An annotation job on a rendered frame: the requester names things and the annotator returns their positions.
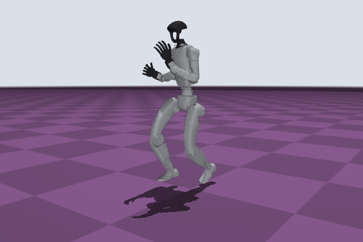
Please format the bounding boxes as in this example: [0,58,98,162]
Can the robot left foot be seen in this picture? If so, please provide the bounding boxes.
[199,163,217,184]

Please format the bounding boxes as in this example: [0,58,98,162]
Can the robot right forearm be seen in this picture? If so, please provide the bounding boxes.
[157,72,171,82]

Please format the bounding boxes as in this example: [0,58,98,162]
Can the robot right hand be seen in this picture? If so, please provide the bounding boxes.
[142,63,161,80]

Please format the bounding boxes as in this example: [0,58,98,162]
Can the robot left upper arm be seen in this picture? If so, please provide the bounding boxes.
[186,47,200,83]

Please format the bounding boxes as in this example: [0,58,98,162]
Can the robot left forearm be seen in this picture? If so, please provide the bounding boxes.
[168,61,198,81]

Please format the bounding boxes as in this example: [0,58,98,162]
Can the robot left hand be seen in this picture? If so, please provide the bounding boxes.
[154,41,175,68]

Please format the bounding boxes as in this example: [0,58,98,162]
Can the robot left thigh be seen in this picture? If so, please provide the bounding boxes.
[184,101,205,158]

